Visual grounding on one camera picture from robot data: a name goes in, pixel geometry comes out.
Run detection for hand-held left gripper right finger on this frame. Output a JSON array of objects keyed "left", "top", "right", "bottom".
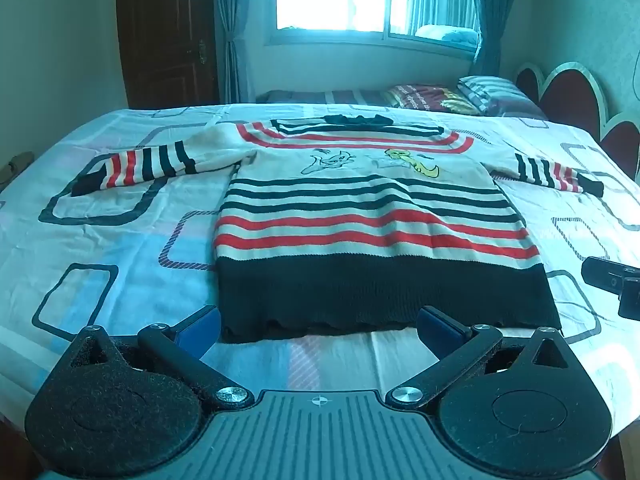
[{"left": 386, "top": 304, "right": 587, "bottom": 408}]

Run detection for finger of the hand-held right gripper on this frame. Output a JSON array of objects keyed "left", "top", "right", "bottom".
[
  {"left": 618, "top": 275, "right": 640, "bottom": 320},
  {"left": 581, "top": 256, "right": 640, "bottom": 292}
]

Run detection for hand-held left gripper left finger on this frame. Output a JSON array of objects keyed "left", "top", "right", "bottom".
[{"left": 50, "top": 304, "right": 256, "bottom": 412}]

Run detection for striped knit sweater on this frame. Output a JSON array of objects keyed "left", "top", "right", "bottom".
[{"left": 70, "top": 114, "right": 606, "bottom": 345}]

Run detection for bed with patterned sheet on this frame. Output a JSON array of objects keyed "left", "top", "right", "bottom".
[{"left": 0, "top": 102, "right": 640, "bottom": 441}]

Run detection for scalloped red headboard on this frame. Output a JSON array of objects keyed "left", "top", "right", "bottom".
[{"left": 515, "top": 61, "right": 640, "bottom": 181}]

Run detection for grey striped pillow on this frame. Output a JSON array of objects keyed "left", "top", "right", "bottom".
[{"left": 457, "top": 75, "right": 548, "bottom": 121}]

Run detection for red printed pillow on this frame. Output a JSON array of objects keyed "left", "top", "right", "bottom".
[{"left": 387, "top": 84, "right": 483, "bottom": 115}]

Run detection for slipper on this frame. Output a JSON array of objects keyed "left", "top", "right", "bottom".
[{"left": 0, "top": 151, "right": 35, "bottom": 186}]

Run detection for striped mattress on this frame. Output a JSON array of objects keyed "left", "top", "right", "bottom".
[{"left": 255, "top": 85, "right": 401, "bottom": 108}]

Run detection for blue curtain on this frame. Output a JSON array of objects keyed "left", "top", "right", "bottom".
[
  {"left": 467, "top": 0, "right": 516, "bottom": 78},
  {"left": 210, "top": 0, "right": 258, "bottom": 106}
]

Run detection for pale cloth on window sill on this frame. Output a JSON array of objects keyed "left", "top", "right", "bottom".
[{"left": 415, "top": 24, "right": 481, "bottom": 46}]

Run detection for brown wooden door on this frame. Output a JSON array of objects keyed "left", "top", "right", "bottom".
[{"left": 115, "top": 0, "right": 221, "bottom": 111}]

